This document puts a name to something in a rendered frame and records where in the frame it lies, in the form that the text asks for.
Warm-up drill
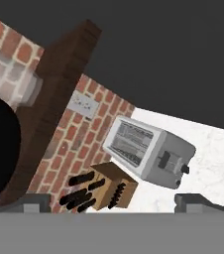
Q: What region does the wooden knife block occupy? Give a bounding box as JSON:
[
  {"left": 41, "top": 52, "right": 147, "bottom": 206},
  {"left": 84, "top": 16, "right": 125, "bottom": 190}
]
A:
[{"left": 58, "top": 161, "right": 139, "bottom": 214}]

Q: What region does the silver toaster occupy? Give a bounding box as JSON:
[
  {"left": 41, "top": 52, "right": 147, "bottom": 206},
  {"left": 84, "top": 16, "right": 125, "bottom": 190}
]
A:
[{"left": 102, "top": 114, "right": 197, "bottom": 191}]

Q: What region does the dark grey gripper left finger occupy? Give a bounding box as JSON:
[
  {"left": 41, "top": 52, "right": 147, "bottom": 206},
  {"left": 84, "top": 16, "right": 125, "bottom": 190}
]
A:
[{"left": 0, "top": 193, "right": 52, "bottom": 214}]

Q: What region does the grey wall socket plate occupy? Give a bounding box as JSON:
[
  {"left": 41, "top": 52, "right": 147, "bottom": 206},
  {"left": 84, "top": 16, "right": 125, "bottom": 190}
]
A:
[{"left": 66, "top": 90, "right": 100, "bottom": 119}]

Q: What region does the brown wooden cabinet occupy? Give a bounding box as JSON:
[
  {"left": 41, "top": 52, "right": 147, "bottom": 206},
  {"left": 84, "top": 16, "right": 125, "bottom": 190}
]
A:
[{"left": 0, "top": 19, "right": 103, "bottom": 208}]

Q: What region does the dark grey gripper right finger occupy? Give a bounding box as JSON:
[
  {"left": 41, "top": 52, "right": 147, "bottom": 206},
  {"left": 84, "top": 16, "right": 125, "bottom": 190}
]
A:
[{"left": 173, "top": 192, "right": 224, "bottom": 214}]

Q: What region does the black round bowl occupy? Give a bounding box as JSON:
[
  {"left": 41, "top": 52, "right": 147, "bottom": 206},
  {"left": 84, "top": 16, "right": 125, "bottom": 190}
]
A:
[{"left": 0, "top": 91, "right": 22, "bottom": 204}]

